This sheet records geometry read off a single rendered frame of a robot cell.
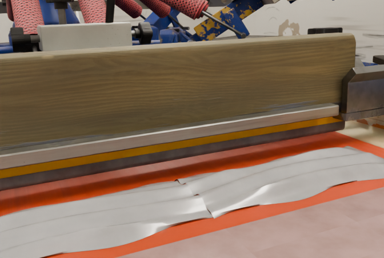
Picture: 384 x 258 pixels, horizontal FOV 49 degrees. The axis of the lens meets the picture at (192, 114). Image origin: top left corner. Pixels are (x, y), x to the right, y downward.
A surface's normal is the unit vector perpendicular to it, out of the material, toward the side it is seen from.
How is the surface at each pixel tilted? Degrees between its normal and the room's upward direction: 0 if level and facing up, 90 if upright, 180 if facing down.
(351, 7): 90
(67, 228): 28
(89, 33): 89
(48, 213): 32
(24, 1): 38
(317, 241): 1
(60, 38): 89
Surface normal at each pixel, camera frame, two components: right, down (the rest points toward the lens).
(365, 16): -0.91, 0.13
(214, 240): -0.04, -0.97
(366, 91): 0.41, 0.19
